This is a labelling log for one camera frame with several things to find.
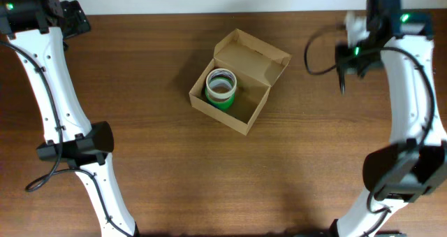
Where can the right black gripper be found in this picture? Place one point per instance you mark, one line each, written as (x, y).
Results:
(341, 58)

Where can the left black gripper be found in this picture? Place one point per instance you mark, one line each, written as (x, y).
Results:
(77, 22)

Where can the black permanent marker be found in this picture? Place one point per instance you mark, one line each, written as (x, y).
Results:
(342, 83)

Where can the brown cardboard box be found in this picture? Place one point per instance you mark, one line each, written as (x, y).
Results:
(257, 66)

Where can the white masking tape roll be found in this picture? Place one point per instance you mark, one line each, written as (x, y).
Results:
(224, 73)

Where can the green tape roll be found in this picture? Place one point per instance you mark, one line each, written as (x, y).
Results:
(220, 92)

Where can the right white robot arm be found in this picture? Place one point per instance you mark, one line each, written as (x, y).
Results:
(414, 163)

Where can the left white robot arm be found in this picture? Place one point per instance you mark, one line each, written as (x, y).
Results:
(37, 31)

